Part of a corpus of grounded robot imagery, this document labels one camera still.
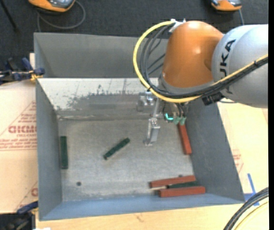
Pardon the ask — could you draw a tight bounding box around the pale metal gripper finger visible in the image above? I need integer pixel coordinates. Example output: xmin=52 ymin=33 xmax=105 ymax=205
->
xmin=149 ymin=126 xmax=161 ymax=146
xmin=143 ymin=118 xmax=155 ymax=145

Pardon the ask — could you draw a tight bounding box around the red-brown flat block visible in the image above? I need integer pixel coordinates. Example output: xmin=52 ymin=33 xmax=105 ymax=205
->
xmin=148 ymin=175 xmax=197 ymax=189
xmin=177 ymin=122 xmax=193 ymax=156
xmin=157 ymin=185 xmax=206 ymax=198

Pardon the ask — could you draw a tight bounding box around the dark green flat block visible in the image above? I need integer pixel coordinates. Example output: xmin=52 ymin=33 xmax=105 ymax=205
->
xmin=103 ymin=137 xmax=131 ymax=161
xmin=59 ymin=136 xmax=69 ymax=170
xmin=167 ymin=181 xmax=200 ymax=189

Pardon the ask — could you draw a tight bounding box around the grey metal bin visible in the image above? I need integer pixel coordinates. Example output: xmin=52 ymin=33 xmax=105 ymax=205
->
xmin=33 ymin=32 xmax=246 ymax=221

